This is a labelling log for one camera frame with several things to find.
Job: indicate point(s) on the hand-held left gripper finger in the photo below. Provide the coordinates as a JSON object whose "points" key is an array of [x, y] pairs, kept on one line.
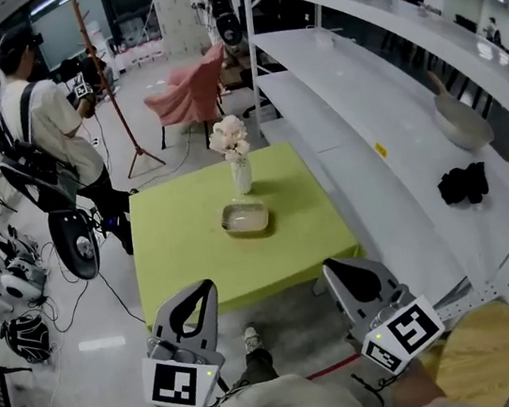
{"points": [[161, 323], [211, 318]]}

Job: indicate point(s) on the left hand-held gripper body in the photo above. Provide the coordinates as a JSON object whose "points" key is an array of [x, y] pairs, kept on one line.
{"points": [[174, 382]]}

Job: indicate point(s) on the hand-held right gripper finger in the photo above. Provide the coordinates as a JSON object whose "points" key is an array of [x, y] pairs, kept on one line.
{"points": [[342, 296], [384, 278]]}

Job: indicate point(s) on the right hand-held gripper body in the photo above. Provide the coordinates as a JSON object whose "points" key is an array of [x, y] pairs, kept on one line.
{"points": [[408, 329]]}

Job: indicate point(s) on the person's right forearm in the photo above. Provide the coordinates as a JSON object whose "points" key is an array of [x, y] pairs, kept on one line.
{"points": [[417, 387]]}

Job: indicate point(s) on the person's white shoe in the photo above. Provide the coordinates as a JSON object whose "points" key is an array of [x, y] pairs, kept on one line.
{"points": [[252, 338]]}

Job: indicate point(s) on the person's leg in dark trousers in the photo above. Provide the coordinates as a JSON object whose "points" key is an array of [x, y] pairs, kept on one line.
{"points": [[259, 365]]}

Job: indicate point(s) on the green square table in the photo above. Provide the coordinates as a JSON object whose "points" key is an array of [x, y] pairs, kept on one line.
{"points": [[186, 255]]}

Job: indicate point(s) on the round wooden stool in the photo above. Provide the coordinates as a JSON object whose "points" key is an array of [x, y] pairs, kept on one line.
{"points": [[481, 353]]}

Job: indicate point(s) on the clear glass dish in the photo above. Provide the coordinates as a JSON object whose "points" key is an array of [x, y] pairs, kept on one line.
{"points": [[245, 218]]}

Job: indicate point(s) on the black cloth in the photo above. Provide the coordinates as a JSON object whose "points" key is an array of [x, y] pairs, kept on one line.
{"points": [[462, 185]]}

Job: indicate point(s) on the yellow label sticker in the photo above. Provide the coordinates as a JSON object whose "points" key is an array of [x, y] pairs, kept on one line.
{"points": [[381, 150]]}

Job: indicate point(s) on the black and white backpack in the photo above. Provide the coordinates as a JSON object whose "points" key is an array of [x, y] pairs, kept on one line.
{"points": [[27, 338]]}

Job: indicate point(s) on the white ribbed vase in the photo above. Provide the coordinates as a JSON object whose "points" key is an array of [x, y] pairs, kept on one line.
{"points": [[242, 178]]}

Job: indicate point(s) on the white round device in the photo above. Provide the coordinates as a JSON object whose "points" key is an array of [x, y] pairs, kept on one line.
{"points": [[22, 280]]}

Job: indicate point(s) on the beige frying pan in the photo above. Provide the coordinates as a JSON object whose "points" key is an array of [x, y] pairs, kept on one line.
{"points": [[462, 121]]}

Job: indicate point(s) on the white metal shelf unit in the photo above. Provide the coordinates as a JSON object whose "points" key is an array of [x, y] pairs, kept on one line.
{"points": [[362, 101]]}

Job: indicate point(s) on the pale pink flower bunch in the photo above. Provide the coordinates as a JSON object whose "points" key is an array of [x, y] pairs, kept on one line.
{"points": [[228, 137]]}

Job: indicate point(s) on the pink armchair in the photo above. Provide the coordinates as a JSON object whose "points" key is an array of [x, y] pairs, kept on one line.
{"points": [[193, 95]]}

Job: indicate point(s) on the wooden coat stand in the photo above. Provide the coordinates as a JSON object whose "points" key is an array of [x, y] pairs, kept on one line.
{"points": [[105, 78]]}

